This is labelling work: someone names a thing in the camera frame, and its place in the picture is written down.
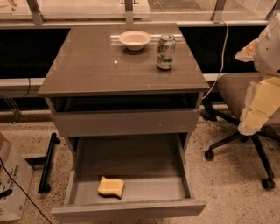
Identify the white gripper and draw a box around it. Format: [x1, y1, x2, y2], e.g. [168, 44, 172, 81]
[235, 13, 280, 136]

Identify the yellow sponge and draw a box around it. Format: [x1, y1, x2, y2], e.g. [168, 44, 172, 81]
[98, 177, 124, 199]

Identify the open grey middle drawer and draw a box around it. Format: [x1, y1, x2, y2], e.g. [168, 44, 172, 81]
[52, 134, 206, 223]

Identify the grey drawer cabinet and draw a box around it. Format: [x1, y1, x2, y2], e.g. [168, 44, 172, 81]
[38, 24, 208, 152]

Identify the closed grey top drawer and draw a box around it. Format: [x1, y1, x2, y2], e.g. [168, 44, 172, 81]
[52, 109, 200, 137]

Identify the grey office chair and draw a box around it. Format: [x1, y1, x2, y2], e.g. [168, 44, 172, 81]
[202, 73, 280, 190]

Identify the green soda can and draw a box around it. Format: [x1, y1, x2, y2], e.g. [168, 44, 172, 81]
[157, 34, 176, 70]

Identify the white bowl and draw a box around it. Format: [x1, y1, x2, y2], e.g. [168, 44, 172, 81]
[119, 31, 151, 51]

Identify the metal window railing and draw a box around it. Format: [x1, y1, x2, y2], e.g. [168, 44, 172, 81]
[0, 0, 280, 27]

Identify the black metal stand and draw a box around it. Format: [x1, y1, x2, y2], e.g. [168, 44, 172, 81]
[26, 133, 60, 194]

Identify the cardboard box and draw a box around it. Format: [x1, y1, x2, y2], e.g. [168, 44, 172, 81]
[0, 134, 33, 221]

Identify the white cable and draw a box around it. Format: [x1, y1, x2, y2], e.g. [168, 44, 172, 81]
[201, 19, 230, 101]

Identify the black cable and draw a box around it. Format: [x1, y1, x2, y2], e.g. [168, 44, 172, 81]
[0, 157, 53, 224]

